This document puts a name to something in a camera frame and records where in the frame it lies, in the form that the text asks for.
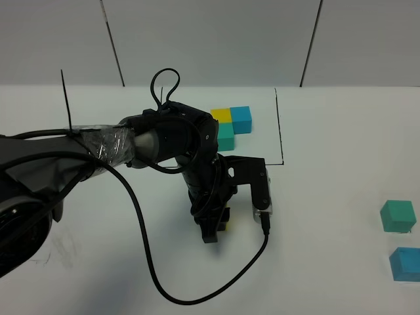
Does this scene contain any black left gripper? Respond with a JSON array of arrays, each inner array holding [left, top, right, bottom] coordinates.
[[181, 154, 239, 244]]

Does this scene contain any blue template block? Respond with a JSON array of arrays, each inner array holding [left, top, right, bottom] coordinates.
[[230, 106, 252, 135]]

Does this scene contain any yellow template block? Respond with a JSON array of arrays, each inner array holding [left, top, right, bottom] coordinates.
[[211, 108, 232, 123]]

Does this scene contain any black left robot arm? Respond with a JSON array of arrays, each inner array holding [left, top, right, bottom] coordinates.
[[1, 101, 237, 275]]

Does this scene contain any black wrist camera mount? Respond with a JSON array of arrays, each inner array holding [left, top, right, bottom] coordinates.
[[224, 156, 272, 226]]

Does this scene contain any green template block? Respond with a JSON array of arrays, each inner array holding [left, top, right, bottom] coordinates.
[[217, 123, 235, 152]]

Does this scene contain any black camera cable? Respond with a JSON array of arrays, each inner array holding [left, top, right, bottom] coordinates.
[[0, 68, 270, 303]]

